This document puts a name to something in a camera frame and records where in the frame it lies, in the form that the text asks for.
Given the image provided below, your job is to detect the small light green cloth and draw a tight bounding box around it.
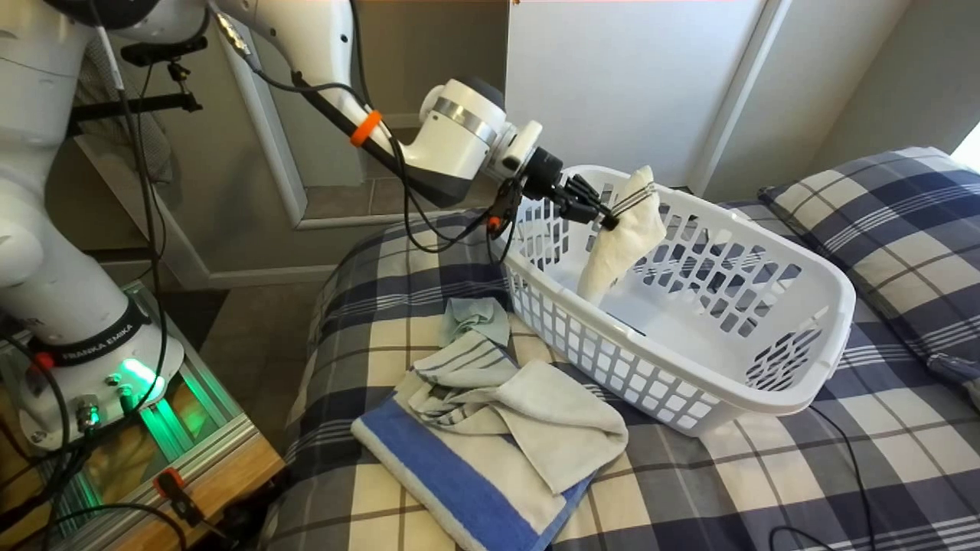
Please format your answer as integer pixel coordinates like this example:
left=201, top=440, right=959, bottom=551
left=445, top=295, right=508, bottom=345

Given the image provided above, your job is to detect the cream striped towel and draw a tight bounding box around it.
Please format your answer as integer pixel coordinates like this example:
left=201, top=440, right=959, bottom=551
left=394, top=330, right=627, bottom=492

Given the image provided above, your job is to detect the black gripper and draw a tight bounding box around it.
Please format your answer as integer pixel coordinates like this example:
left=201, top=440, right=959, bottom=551
left=523, top=150, right=618, bottom=229

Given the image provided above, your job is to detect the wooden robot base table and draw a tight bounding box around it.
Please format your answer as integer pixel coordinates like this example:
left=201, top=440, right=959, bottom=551
left=0, top=290, right=285, bottom=551

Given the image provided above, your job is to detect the black cable on bed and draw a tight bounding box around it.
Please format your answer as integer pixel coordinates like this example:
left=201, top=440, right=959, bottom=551
left=765, top=404, right=883, bottom=551

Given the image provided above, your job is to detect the blue plaid bedspread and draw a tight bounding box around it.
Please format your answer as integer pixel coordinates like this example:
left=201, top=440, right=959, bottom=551
left=257, top=225, right=980, bottom=551

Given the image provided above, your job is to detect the blue plaid pillow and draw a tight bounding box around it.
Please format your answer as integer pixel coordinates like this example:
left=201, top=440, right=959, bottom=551
left=759, top=146, right=980, bottom=404

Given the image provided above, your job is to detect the white plastic laundry basket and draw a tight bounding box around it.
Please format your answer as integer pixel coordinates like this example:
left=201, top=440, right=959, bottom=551
left=506, top=164, right=856, bottom=436

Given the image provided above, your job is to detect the blue and cream towel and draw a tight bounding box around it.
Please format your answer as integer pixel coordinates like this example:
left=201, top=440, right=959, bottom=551
left=352, top=396, right=591, bottom=551

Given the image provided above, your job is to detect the small cream towel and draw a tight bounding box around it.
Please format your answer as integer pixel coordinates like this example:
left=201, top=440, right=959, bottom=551
left=580, top=164, right=665, bottom=302

